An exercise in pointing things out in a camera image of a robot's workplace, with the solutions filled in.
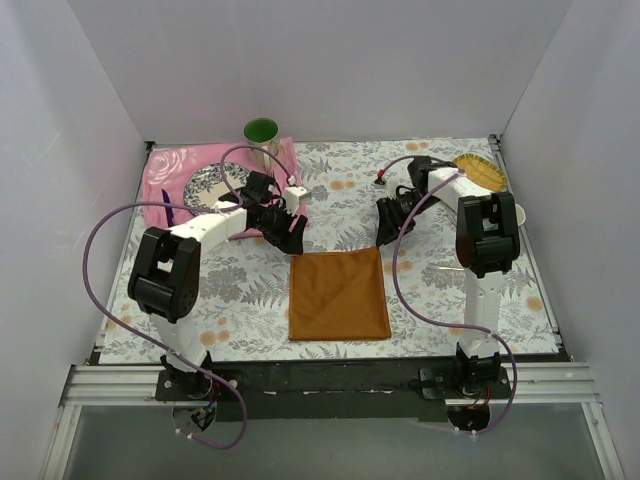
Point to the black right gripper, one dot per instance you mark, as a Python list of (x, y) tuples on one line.
[(396, 210)]

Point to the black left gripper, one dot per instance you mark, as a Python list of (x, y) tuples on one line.
[(282, 226)]

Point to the orange cloth napkin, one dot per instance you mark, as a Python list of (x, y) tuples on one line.
[(338, 296)]

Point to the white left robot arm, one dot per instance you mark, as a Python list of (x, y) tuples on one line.
[(166, 274)]

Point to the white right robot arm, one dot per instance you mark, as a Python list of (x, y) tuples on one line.
[(487, 243)]

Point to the green inside floral mug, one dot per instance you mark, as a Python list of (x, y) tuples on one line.
[(263, 133)]

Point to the floral patterned table mat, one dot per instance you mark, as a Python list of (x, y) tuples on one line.
[(242, 311)]

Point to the silver metal spoon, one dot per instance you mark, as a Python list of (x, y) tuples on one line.
[(445, 268)]

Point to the blue floral ceramic plate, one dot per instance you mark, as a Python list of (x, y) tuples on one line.
[(206, 186)]

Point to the woven bamboo basket tray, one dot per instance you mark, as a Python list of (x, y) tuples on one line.
[(482, 172)]

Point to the purple plastic knife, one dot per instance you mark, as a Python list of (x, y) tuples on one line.
[(169, 213)]

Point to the pink cloth placemat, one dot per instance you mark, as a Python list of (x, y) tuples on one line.
[(171, 169)]

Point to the grey white mug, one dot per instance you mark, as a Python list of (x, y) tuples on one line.
[(520, 215)]

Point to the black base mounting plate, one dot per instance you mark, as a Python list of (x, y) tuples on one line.
[(342, 389)]

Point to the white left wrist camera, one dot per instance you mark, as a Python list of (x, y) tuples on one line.
[(294, 197)]

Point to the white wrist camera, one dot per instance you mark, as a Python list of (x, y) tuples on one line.
[(382, 178), (294, 197)]

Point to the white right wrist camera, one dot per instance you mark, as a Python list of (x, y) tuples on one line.
[(382, 178)]

